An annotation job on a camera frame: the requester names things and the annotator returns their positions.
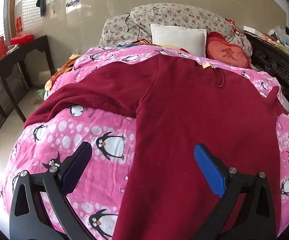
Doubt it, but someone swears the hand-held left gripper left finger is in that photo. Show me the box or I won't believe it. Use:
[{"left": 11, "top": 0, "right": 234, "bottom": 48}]
[{"left": 9, "top": 141, "right": 102, "bottom": 240}]

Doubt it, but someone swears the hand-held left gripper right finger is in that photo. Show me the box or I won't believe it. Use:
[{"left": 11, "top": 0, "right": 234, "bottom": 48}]
[{"left": 194, "top": 143, "right": 276, "bottom": 240}]

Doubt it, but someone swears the dark red fleece garment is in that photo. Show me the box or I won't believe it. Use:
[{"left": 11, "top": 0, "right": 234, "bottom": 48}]
[{"left": 24, "top": 53, "right": 289, "bottom": 240}]

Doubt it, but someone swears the pile of colourful clothes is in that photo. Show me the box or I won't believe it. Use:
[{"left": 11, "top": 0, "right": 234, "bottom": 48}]
[{"left": 44, "top": 52, "right": 83, "bottom": 98}]

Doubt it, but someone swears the pink penguin print blanket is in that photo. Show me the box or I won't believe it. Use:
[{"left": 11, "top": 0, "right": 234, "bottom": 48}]
[{"left": 0, "top": 45, "right": 289, "bottom": 240}]

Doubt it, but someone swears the carved dark wooden cabinet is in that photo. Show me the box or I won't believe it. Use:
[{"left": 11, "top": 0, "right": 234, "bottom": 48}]
[{"left": 243, "top": 31, "right": 289, "bottom": 125}]

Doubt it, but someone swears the red heart cushion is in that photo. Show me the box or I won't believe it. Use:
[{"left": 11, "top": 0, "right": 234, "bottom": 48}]
[{"left": 206, "top": 31, "right": 251, "bottom": 68}]

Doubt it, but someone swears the clear plastic bag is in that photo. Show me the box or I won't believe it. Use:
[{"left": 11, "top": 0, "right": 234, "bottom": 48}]
[{"left": 267, "top": 26, "right": 289, "bottom": 40}]

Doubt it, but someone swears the dark wooden side table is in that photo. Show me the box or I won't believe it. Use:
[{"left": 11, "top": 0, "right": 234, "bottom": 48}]
[{"left": 0, "top": 35, "right": 56, "bottom": 123}]

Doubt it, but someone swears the white flat box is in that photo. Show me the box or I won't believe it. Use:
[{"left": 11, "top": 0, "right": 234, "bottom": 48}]
[{"left": 243, "top": 26, "right": 262, "bottom": 34}]

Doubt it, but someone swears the white pillow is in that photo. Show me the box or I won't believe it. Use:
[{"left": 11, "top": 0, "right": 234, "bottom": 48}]
[{"left": 150, "top": 23, "right": 207, "bottom": 57}]

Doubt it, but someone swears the red patterned cloth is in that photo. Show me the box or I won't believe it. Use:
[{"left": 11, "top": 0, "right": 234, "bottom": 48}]
[{"left": 225, "top": 19, "right": 245, "bottom": 37}]

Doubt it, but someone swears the red flat box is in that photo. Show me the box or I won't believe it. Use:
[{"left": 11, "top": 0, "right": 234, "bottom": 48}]
[{"left": 10, "top": 32, "right": 35, "bottom": 46}]

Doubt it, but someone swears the floral quilt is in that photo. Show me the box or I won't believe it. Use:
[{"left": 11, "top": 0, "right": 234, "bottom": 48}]
[{"left": 100, "top": 3, "right": 252, "bottom": 55}]

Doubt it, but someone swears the dark hanging cloth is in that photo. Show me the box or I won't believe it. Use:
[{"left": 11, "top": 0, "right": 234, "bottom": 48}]
[{"left": 36, "top": 0, "right": 46, "bottom": 17}]

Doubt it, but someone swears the black cable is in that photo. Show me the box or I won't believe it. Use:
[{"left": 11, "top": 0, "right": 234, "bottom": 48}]
[{"left": 124, "top": 13, "right": 141, "bottom": 34}]

